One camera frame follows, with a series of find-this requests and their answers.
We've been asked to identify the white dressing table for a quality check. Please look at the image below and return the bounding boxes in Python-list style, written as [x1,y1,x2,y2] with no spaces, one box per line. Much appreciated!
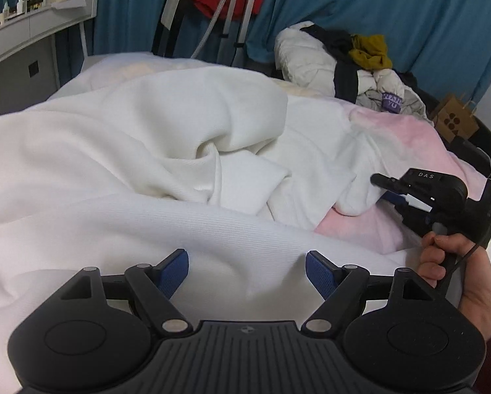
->
[0,0,98,114]

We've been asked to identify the blue curtain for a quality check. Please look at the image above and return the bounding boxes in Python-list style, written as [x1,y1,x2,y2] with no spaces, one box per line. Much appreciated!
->
[0,0,491,100]

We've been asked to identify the garment steamer on stand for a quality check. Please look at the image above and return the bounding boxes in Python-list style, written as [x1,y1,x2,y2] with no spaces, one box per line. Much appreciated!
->
[191,0,264,68]

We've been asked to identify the white sweatpants with striped band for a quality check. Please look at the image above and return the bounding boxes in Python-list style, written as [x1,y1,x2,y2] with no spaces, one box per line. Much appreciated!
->
[0,66,419,393]

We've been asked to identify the mustard yellow garment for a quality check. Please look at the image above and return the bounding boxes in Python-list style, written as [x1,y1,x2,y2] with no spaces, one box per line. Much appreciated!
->
[349,35,393,71]

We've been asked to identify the grey jacket with purple label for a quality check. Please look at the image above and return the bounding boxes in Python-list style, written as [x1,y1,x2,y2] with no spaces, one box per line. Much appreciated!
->
[356,69,430,123]

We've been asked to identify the person's right hand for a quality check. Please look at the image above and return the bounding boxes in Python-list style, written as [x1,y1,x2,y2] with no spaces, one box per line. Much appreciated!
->
[417,232,491,340]

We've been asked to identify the white and black chair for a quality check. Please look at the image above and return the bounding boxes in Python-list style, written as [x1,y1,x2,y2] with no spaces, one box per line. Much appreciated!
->
[152,0,190,58]

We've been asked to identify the black garment on pile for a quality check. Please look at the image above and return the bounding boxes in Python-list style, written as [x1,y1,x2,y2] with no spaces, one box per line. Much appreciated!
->
[302,24,359,103]

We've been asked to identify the brown paper shopping bag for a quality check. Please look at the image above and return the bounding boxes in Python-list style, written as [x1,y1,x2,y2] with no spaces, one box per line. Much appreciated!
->
[431,94,479,143]

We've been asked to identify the black bedside armchair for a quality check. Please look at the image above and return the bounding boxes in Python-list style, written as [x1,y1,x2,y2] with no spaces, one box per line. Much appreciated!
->
[398,72,491,178]

